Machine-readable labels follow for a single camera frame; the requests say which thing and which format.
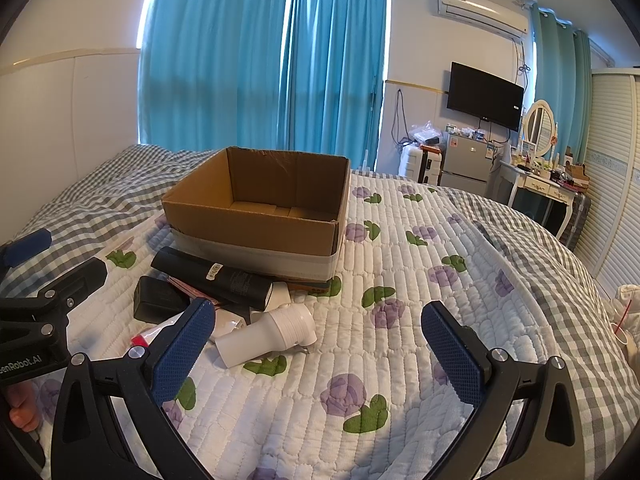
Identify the white oval mirror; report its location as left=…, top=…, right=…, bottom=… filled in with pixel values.
left=520, top=100, right=557, bottom=159

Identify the dark striped suitcase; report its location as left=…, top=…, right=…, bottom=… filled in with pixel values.
left=564, top=192, right=594, bottom=248

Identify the white plastic bottle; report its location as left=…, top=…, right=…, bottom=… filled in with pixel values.
left=215, top=304, right=317, bottom=367

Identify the white suitcase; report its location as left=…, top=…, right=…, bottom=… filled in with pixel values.
left=398, top=144, right=444, bottom=184

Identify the person's left hand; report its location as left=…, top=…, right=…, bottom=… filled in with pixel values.
left=6, top=384, right=40, bottom=433

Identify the small black case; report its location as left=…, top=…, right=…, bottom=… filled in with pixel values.
left=133, top=275, right=191, bottom=324

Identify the white floral quilt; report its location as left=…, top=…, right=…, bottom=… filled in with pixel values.
left=30, top=167, right=601, bottom=480

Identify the white dressing table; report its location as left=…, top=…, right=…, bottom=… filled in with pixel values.
left=492, top=152, right=590, bottom=247

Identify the thin grey pole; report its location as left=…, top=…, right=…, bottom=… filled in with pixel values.
left=370, top=74, right=381, bottom=171

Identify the long black box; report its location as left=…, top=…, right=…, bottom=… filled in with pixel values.
left=150, top=246, right=275, bottom=311

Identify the grey small fridge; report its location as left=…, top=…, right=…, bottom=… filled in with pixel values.
left=440, top=132, right=499, bottom=196

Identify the white slatted wardrobe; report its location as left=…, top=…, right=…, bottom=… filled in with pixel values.
left=575, top=66, right=640, bottom=301

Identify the white crumpled bag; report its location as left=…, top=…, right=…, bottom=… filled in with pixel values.
left=606, top=284, right=640, bottom=361

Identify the black wall television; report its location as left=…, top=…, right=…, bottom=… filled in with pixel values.
left=446, top=61, right=525, bottom=132

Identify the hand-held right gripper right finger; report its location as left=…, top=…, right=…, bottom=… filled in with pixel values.
left=420, top=301, right=586, bottom=480

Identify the wide blue curtain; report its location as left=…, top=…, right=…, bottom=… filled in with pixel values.
left=137, top=0, right=292, bottom=153

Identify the brown cardboard box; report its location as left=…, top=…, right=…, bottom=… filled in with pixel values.
left=161, top=146, right=352, bottom=286

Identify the pink packet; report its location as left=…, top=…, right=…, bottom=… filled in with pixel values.
left=167, top=276, right=223, bottom=307

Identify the narrow blue curtain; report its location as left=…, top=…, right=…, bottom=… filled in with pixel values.
left=279, top=0, right=390, bottom=172

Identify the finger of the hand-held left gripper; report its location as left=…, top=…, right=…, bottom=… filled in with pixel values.
left=27, top=257, right=109, bottom=311
left=0, top=228, right=53, bottom=268

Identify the white air conditioner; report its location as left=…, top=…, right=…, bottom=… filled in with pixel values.
left=436, top=0, right=530, bottom=39

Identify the white tube with red cap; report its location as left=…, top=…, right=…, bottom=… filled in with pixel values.
left=131, top=311, right=187, bottom=347

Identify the hanging dark cable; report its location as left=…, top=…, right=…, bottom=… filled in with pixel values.
left=392, top=89, right=409, bottom=162

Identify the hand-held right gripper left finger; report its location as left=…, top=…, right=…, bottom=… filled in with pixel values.
left=50, top=297, right=216, bottom=480

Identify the clear plastic bag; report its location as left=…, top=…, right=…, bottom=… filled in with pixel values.
left=407, top=120, right=447, bottom=149

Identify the teal curtain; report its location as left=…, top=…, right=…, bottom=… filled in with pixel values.
left=530, top=2, right=594, bottom=171

